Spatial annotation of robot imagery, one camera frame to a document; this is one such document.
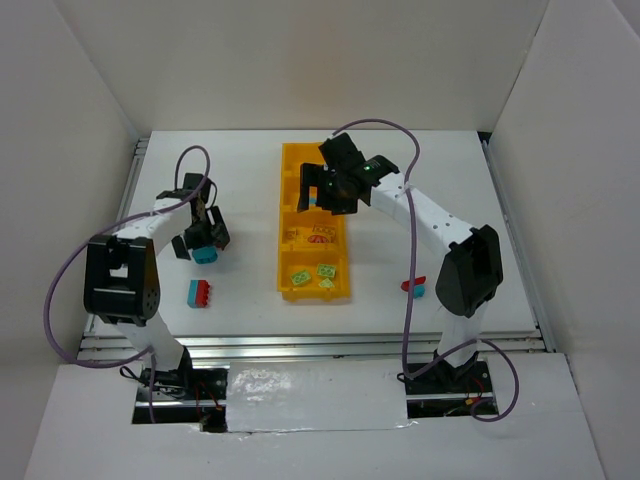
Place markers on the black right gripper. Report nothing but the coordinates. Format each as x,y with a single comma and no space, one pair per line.
322,187

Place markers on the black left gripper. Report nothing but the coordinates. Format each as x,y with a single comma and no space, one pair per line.
198,236

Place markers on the yellow divided plastic bin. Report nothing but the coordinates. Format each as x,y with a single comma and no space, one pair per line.
313,260

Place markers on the teal rectangular lego brick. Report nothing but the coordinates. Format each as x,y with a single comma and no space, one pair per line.
192,301

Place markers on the yellow round orange-print lego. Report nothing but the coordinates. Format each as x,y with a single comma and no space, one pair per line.
319,239

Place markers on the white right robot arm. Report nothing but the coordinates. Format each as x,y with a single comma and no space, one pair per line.
471,262

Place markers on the pale green lego brick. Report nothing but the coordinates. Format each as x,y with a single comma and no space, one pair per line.
326,283

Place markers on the red studded lego brick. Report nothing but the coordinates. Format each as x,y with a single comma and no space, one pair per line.
203,292

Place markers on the red curved lego brick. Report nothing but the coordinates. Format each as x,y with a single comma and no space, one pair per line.
421,280

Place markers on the white foil covered panel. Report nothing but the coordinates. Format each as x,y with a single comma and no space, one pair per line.
331,395

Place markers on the teal rounded lego brick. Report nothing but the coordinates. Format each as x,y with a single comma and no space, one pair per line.
205,255

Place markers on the lime green lego in bin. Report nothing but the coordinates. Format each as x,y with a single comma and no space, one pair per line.
300,278

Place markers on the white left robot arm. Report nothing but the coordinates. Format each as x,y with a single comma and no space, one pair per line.
122,285

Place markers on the lime green lego brick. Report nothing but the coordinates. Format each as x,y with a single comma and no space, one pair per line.
326,270

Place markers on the teal small lego brick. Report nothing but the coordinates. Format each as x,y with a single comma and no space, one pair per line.
419,291

